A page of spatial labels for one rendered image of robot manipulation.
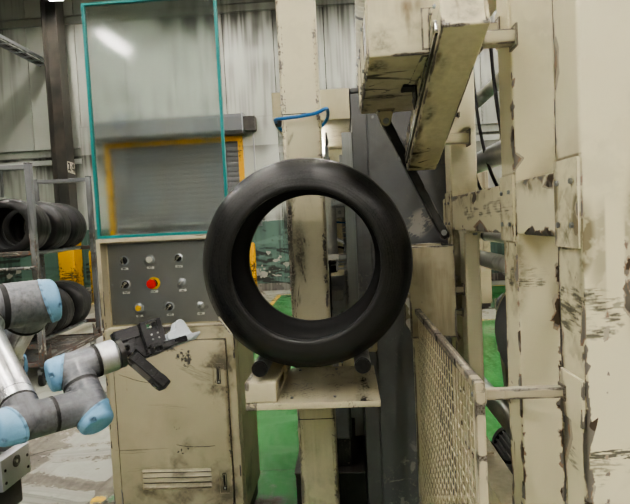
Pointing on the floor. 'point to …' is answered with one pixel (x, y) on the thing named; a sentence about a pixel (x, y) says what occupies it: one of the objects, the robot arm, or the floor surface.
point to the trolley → (43, 216)
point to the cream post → (307, 231)
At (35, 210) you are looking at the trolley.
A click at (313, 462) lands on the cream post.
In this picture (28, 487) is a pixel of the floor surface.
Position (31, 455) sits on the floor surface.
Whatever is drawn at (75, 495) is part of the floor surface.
